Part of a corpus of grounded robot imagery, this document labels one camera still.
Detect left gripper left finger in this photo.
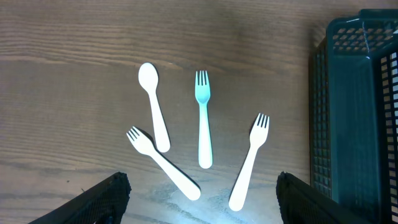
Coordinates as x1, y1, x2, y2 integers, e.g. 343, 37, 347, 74
29, 172, 131, 224

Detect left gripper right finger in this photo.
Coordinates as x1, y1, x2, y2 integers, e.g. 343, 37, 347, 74
276, 172, 368, 224

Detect white fork under arm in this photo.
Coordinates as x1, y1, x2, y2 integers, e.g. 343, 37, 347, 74
126, 126, 201, 201

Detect white plastic fork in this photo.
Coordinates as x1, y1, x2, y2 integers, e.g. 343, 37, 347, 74
228, 113, 270, 212

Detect light blue plastic fork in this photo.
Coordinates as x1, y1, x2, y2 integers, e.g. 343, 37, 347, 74
195, 70, 213, 169

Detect white spoon left side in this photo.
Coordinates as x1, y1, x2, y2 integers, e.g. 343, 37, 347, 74
138, 62, 170, 152

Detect dark green plastic basket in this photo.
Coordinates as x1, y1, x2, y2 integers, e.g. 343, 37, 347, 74
308, 9, 397, 223

